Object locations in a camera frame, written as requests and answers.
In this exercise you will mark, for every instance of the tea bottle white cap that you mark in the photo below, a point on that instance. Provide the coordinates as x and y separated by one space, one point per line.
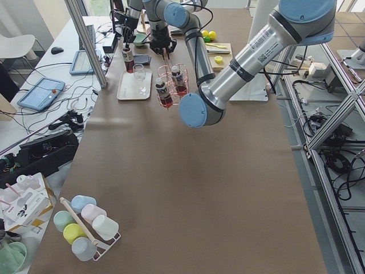
163 93

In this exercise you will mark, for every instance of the half lemon slice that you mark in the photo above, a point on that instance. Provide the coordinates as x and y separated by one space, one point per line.
218 59

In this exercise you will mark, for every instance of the mint green cup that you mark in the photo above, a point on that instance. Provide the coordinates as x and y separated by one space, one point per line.
62 219

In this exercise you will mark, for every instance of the white cup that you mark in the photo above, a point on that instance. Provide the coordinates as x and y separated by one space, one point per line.
105 227

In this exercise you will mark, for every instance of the bamboo cutting board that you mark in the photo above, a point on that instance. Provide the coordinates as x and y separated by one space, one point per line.
220 55

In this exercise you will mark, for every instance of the green empty bowl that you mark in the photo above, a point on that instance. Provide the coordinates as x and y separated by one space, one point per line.
139 39

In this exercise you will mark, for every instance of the yellow lemon far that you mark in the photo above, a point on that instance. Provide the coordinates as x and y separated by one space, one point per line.
212 35

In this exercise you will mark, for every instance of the blue teach pendant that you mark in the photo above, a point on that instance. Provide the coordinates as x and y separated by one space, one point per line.
42 94
81 64

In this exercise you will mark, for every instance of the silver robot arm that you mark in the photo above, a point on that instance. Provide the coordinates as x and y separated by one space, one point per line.
138 5
290 23

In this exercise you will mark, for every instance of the white box of items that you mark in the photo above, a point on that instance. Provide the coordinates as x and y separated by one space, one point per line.
27 204

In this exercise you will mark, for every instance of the yellow lemon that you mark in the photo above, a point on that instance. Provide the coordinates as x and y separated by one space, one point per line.
212 35
205 33

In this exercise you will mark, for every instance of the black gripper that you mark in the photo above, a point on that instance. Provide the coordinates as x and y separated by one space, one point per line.
130 24
160 40

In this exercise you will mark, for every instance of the white cup rack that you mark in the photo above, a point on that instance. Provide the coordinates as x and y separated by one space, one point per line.
102 245

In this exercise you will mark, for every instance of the yellow cup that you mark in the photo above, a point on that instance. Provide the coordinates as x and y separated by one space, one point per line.
72 232

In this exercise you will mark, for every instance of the copper wire bottle basket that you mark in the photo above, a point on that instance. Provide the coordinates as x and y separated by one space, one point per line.
176 92

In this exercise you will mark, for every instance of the pink cup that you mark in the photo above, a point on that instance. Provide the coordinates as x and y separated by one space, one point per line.
90 211

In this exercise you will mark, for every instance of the light blue cup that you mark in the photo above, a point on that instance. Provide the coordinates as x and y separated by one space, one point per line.
78 202

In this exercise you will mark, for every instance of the yellow plastic knife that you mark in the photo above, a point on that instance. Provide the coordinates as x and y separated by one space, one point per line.
215 45

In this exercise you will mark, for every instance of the clear wine glass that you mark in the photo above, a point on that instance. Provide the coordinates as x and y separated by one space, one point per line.
139 74

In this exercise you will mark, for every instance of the steel muddler black tip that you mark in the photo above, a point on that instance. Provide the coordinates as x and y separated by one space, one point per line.
210 51

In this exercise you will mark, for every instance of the blue teach pendant far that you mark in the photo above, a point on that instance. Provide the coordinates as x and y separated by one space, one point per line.
81 64

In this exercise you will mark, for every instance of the aluminium frame post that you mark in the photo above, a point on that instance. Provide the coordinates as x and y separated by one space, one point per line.
78 21

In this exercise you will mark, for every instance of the yellow lemon near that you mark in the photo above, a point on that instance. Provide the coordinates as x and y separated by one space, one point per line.
205 33

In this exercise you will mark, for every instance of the blue teach pendant near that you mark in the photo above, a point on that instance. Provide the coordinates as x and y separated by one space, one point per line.
42 94

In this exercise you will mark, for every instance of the white rabbit tray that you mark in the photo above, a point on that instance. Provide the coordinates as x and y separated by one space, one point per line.
129 87

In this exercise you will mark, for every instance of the pale blue cup front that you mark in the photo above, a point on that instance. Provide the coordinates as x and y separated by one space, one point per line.
83 249

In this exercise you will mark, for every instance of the grey folded cloth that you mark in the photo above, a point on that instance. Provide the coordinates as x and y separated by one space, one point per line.
143 59

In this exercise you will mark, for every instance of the black computer mouse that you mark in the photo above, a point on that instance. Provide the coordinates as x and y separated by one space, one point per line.
57 50

